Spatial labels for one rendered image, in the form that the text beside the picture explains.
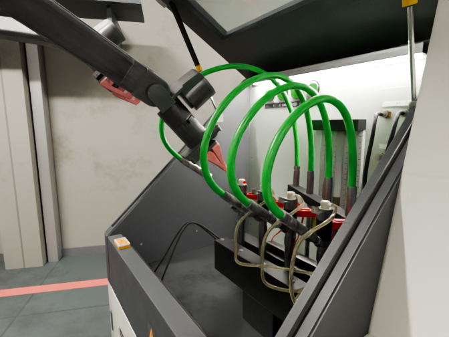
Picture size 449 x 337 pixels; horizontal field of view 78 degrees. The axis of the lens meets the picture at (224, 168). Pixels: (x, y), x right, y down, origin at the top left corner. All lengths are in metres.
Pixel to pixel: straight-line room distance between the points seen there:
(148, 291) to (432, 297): 0.47
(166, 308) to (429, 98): 0.53
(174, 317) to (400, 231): 0.38
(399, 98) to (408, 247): 0.39
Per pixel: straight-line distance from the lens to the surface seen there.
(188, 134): 0.61
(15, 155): 2.96
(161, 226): 0.96
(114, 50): 0.55
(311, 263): 0.63
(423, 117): 0.48
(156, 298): 0.60
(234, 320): 0.73
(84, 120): 2.95
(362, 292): 0.46
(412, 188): 0.47
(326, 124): 0.63
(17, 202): 3.03
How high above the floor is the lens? 1.28
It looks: 9 degrees down
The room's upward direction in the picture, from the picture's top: straight up
